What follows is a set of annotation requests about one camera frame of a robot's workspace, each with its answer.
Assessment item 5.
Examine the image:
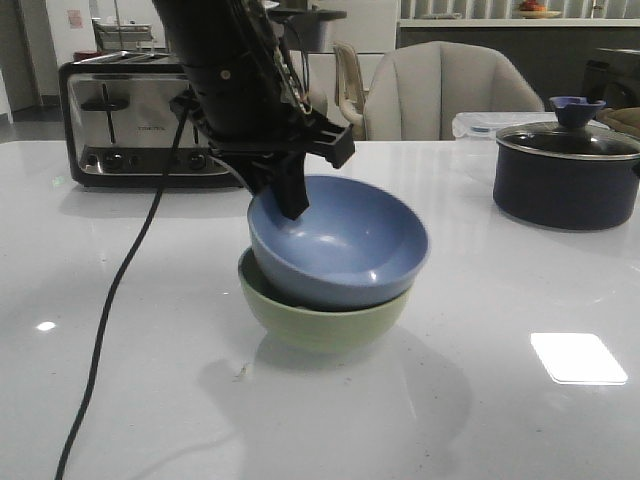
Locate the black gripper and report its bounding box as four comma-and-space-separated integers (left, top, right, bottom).
194, 112, 355, 219

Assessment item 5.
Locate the blue bowl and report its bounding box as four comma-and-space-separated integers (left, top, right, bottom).
247, 175, 429, 310

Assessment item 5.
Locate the green bowl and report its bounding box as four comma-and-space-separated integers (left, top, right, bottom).
238, 248, 409, 354

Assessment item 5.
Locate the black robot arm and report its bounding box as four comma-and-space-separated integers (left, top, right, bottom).
154, 1, 355, 219

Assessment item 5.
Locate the cream plastic chair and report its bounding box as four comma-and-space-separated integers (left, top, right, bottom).
332, 41, 366, 141

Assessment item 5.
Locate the beige armchair right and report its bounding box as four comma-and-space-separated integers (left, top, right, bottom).
363, 41, 544, 141

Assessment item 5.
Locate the white cabinet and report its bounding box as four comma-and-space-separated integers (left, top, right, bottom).
311, 0, 399, 87

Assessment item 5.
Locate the clear plastic storage container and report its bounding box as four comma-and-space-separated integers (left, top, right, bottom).
452, 112, 613, 140

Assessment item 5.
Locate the black and chrome toaster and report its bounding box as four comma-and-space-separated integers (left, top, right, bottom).
59, 51, 240, 188

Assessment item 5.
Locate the dark blue saucepan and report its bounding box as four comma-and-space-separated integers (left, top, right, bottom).
493, 134, 639, 231

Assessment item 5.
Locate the fruit plate on counter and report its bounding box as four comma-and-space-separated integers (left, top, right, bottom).
514, 0, 562, 19

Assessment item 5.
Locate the glass pot lid blue knob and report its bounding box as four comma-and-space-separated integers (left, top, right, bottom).
495, 96, 639, 161

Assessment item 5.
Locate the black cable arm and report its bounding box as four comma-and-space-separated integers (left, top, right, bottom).
52, 94, 196, 480

